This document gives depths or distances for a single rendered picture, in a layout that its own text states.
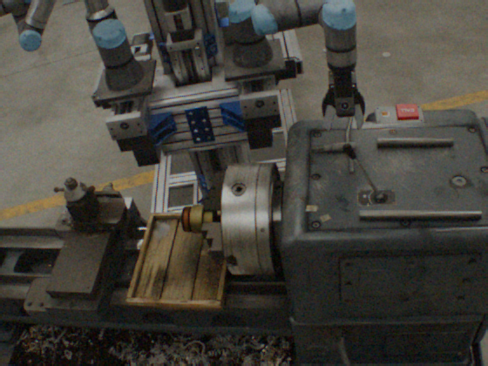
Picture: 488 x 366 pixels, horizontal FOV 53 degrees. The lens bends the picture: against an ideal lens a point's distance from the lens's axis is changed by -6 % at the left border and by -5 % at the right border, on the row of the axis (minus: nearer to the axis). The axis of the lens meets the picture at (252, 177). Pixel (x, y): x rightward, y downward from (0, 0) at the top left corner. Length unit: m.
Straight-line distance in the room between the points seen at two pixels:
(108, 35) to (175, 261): 0.82
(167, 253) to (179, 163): 1.36
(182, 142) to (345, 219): 1.05
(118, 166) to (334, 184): 2.36
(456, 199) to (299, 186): 0.38
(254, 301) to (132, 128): 0.78
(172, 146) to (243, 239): 0.89
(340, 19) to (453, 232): 0.54
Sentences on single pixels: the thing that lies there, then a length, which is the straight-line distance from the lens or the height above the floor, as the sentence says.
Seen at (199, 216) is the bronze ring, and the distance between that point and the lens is 1.46.
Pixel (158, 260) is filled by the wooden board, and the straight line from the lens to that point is 1.70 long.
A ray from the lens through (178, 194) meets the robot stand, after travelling 2.84.
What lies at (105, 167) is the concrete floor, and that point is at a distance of 3.51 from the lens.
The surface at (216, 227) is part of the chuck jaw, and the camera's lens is 1.44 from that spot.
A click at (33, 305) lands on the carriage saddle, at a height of 0.90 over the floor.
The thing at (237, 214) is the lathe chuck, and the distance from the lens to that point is 1.32.
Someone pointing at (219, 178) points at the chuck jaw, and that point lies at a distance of 1.44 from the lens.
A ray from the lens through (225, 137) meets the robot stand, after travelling 2.09.
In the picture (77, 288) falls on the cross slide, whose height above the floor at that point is 0.97.
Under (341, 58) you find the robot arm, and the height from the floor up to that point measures 1.52.
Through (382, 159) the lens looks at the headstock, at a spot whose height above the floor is 1.25.
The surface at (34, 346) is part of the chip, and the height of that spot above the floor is 0.57.
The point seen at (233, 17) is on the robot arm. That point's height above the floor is 1.36.
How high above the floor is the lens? 2.19
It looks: 45 degrees down
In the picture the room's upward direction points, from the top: 12 degrees counter-clockwise
